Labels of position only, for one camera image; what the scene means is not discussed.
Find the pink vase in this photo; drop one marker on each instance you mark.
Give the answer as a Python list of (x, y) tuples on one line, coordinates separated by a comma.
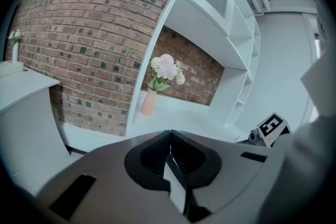
[(148, 103)]

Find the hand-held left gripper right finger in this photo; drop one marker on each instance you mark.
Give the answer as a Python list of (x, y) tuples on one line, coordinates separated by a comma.
[(199, 165)]

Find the slim white vase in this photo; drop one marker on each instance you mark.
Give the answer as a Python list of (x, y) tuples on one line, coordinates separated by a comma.
[(15, 53)]

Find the small white flowers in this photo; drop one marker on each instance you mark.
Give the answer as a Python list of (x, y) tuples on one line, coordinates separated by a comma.
[(15, 36)]

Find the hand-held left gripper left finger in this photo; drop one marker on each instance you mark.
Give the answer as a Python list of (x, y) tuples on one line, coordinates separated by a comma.
[(147, 162)]

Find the white desk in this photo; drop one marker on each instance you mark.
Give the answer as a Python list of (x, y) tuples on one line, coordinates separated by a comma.
[(23, 112)]

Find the white box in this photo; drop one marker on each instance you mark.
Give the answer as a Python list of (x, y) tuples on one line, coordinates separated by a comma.
[(10, 68)]

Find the white shelf hutch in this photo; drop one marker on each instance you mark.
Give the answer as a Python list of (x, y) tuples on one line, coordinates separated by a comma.
[(199, 21)]

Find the pale flower bouquet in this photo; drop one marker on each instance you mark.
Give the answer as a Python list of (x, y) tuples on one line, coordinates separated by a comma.
[(166, 68)]

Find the person's grey shirt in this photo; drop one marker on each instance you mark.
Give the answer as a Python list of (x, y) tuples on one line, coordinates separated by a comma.
[(315, 152)]

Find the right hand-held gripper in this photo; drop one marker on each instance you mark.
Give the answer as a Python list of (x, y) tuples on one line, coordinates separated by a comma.
[(273, 129)]

